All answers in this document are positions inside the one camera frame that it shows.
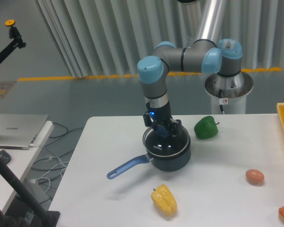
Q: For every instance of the black camera stand pole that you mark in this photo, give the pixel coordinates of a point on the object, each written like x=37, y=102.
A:
x=48, y=218

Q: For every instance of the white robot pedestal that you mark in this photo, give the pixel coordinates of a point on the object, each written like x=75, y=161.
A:
x=228, y=94

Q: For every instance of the green bell pepper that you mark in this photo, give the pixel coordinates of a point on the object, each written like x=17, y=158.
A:
x=206, y=128

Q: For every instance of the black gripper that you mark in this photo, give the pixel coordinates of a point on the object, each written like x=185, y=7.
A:
x=162, y=116

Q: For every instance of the white side table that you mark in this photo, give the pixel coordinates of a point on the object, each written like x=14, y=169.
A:
x=20, y=164

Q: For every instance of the yellow bell pepper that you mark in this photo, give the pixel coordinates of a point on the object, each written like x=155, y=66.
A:
x=164, y=200

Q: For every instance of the brown egg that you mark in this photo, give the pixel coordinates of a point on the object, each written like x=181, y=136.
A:
x=254, y=176

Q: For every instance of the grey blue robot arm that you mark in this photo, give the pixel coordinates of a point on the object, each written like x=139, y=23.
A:
x=207, y=54

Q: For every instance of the silver Huawei laptop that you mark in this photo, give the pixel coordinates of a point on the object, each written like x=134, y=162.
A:
x=19, y=131

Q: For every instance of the black mouse device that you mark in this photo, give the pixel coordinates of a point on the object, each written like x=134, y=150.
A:
x=5, y=156

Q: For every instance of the glass pot lid blue knob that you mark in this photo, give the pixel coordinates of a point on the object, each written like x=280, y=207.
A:
x=169, y=147

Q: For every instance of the dark clothing bundle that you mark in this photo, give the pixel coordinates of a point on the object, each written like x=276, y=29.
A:
x=8, y=221

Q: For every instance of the dark saucepan blue handle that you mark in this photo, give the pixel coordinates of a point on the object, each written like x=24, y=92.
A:
x=163, y=164

